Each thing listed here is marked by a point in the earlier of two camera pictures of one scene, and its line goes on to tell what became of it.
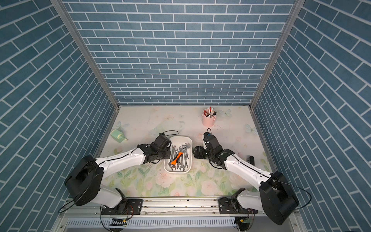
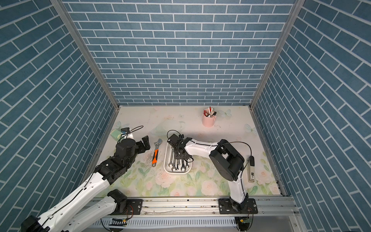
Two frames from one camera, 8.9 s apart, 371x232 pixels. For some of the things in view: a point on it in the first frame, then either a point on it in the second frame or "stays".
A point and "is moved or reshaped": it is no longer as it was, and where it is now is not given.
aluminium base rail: (167, 214) stays
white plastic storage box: (181, 155) stays
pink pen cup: (209, 117) stays
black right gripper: (199, 150) to (177, 155)
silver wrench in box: (181, 151) stays
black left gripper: (168, 150) to (142, 149)
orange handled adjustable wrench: (172, 164) is moved or reshaped
